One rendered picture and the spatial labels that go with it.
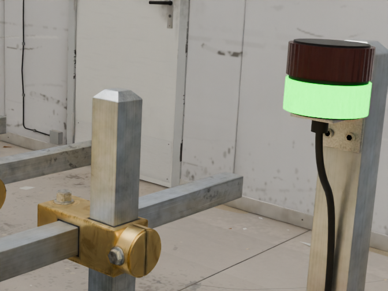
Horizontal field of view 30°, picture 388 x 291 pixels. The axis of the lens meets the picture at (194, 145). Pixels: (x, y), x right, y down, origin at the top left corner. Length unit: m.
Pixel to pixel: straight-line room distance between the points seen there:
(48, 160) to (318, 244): 0.54
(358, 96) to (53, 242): 0.36
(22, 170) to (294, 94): 0.58
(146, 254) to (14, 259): 0.13
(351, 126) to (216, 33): 3.39
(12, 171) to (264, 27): 2.85
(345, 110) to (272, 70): 3.23
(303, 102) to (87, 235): 0.32
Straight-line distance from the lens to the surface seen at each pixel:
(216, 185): 0.92
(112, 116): 0.70
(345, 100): 0.50
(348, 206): 0.56
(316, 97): 0.49
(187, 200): 0.88
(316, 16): 3.59
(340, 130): 0.55
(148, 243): 0.72
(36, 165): 1.03
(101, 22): 4.51
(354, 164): 0.55
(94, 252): 0.74
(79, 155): 1.08
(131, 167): 0.72
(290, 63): 0.51
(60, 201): 0.79
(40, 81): 4.96
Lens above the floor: 1.21
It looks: 13 degrees down
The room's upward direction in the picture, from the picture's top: 3 degrees clockwise
